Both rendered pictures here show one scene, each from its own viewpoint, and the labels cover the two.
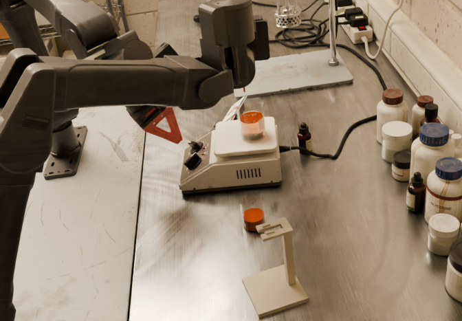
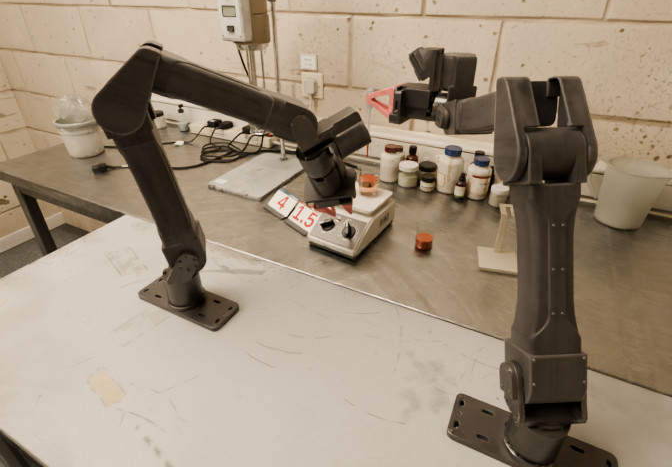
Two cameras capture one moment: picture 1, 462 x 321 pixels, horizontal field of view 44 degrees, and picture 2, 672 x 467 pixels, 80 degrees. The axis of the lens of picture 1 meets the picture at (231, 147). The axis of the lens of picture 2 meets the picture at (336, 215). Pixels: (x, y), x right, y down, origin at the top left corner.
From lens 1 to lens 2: 0.98 m
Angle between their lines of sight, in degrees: 53
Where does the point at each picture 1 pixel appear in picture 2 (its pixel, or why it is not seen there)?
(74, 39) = (306, 126)
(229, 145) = (367, 203)
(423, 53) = not seen: hidden behind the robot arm
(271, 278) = (487, 256)
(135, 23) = not seen: outside the picture
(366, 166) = (405, 194)
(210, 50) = (463, 93)
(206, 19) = (467, 67)
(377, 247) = (482, 218)
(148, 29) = not seen: outside the picture
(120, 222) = (354, 301)
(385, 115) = (394, 160)
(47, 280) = (396, 371)
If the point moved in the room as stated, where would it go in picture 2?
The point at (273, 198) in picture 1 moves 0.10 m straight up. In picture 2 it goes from (402, 229) to (405, 193)
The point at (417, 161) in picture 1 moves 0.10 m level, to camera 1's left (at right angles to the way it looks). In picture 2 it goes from (454, 168) to (445, 182)
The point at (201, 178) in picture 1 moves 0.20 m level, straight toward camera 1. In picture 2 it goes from (365, 237) to (457, 258)
